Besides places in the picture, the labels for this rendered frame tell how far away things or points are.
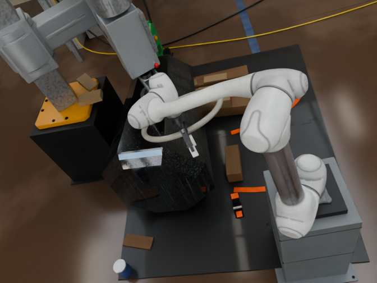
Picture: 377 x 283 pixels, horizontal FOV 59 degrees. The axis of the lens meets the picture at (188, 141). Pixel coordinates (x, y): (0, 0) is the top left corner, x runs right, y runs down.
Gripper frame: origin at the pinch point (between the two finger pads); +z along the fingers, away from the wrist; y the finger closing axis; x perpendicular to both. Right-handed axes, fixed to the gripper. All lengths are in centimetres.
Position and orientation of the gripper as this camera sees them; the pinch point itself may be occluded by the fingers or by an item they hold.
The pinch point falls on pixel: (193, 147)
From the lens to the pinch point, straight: 167.2
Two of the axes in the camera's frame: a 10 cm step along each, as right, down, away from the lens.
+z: 4.1, 7.9, 4.6
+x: -9.1, 4.0, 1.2
